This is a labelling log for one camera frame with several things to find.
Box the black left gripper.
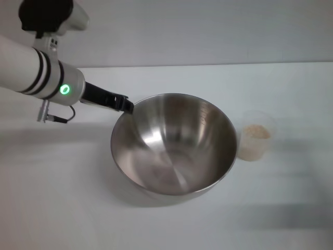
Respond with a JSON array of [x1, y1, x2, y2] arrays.
[[81, 81, 135, 116]]

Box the stainless steel mixing bowl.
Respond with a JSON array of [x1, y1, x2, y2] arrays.
[[110, 92, 238, 204]]

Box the white rice grains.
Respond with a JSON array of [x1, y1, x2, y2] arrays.
[[238, 124, 272, 161]]

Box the clear plastic measuring cup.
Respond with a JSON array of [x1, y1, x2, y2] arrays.
[[235, 110, 277, 162]]

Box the left wrist cable with connector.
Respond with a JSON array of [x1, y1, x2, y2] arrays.
[[36, 99, 76, 123]]

